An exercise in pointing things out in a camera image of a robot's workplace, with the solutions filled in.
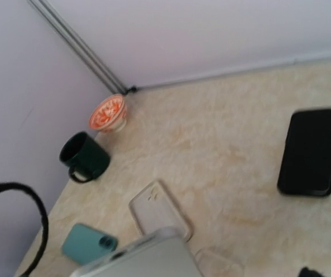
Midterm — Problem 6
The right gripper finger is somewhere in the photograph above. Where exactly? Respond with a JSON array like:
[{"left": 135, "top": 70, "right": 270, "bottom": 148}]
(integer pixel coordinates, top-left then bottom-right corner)
[{"left": 298, "top": 267, "right": 325, "bottom": 277}]

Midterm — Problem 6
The clear magsafe phone case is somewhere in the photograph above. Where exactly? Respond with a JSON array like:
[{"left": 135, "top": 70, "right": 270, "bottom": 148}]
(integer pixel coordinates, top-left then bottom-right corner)
[{"left": 195, "top": 248, "right": 244, "bottom": 277}]

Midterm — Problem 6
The black phone with silver edge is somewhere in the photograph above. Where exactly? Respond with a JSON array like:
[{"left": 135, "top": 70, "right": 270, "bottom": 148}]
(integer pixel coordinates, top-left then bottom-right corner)
[{"left": 277, "top": 108, "right": 331, "bottom": 197}]

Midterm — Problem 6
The frosted clear phone case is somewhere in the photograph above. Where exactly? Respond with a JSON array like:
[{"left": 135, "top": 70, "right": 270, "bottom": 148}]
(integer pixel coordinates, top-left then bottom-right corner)
[{"left": 128, "top": 179, "right": 194, "bottom": 241}]

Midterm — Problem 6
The teal green phone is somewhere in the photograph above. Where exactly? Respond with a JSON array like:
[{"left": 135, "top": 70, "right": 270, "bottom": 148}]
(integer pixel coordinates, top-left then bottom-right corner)
[{"left": 61, "top": 223, "right": 118, "bottom": 265}]

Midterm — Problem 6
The black cup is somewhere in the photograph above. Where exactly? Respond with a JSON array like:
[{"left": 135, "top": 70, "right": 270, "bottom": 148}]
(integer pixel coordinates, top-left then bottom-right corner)
[{"left": 59, "top": 132, "right": 111, "bottom": 184}]

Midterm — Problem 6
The red white patterned bowl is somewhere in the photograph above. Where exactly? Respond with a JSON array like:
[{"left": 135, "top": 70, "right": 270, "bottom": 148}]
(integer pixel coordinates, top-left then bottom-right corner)
[{"left": 88, "top": 94, "right": 127, "bottom": 133}]

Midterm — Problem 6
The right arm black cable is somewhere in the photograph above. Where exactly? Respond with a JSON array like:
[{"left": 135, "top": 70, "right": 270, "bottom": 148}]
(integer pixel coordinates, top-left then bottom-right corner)
[{"left": 0, "top": 181, "right": 50, "bottom": 277}]

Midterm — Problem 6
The left aluminium frame post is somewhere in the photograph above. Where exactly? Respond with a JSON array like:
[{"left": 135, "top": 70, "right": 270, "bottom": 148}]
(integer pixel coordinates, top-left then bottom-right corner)
[{"left": 27, "top": 0, "right": 138, "bottom": 95}]

